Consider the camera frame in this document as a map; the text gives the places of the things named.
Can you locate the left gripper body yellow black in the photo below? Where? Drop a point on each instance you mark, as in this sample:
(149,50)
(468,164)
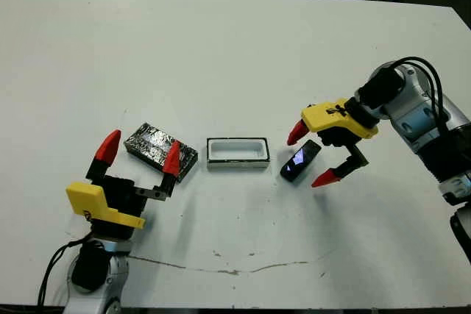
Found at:
(117,203)

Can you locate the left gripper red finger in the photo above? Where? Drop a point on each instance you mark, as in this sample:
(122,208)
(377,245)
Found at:
(108,148)
(172,161)

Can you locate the black camera box lid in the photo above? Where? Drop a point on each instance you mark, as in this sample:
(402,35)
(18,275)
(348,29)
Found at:
(147,141)

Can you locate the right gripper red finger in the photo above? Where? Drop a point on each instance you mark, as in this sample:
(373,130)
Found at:
(329,177)
(297,134)

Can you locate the camera box base white inlay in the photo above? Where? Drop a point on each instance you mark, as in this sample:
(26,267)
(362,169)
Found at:
(235,150)

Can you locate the slim black camera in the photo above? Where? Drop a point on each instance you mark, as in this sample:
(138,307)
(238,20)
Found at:
(300,159)

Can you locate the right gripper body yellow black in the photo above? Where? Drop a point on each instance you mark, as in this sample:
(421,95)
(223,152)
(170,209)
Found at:
(331,117)

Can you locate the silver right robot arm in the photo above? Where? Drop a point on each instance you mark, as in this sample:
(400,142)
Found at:
(416,115)

